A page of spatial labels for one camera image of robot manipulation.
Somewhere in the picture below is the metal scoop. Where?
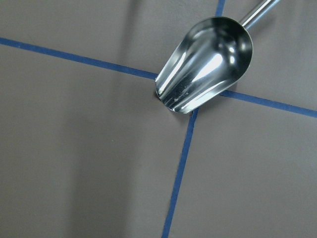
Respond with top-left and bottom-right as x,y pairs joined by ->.
155,0 -> 278,114

